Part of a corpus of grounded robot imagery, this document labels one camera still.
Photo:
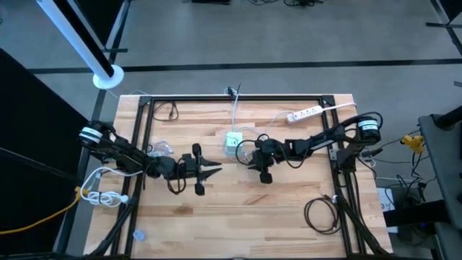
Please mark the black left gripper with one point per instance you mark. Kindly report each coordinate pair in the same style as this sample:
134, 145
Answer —
187, 168

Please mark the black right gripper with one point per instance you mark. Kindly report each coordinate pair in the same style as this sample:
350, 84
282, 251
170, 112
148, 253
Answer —
269, 153

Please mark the mint green cube outlet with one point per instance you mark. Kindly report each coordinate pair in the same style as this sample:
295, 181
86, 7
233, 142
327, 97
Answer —
232, 142

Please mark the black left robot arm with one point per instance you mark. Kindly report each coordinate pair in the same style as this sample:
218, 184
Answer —
122, 153

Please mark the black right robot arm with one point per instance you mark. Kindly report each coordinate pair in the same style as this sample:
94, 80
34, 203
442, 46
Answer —
317, 139

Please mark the grey metal mounting plate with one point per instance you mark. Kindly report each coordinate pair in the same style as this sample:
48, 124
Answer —
333, 154

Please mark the white labelled box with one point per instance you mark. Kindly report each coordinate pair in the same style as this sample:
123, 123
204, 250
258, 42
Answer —
385, 202

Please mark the yellow connector plug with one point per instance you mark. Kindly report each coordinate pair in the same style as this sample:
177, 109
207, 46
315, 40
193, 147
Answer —
413, 141

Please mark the black partition panel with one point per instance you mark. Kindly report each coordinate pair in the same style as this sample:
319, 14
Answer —
29, 119

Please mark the grey side table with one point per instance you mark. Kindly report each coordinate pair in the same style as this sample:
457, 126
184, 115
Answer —
442, 162

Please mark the white pole with round base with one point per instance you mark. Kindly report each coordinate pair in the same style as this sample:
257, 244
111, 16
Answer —
65, 27

